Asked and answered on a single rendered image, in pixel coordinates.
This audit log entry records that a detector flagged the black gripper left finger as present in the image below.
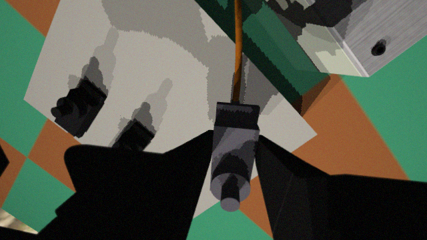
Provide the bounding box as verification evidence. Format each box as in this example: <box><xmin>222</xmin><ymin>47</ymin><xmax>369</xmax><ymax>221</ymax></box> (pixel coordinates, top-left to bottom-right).
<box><xmin>64</xmin><ymin>130</ymin><xmax>214</xmax><ymax>240</ymax></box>

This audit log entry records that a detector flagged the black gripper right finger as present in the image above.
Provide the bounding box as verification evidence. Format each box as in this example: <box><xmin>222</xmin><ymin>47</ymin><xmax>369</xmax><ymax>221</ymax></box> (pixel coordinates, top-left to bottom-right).
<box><xmin>255</xmin><ymin>135</ymin><xmax>427</xmax><ymax>240</ymax></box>

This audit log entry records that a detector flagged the black micro servo with orange cable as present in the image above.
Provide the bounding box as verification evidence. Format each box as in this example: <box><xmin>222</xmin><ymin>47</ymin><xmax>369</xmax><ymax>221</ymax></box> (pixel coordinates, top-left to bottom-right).
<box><xmin>210</xmin><ymin>0</ymin><xmax>260</xmax><ymax>212</ymax></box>

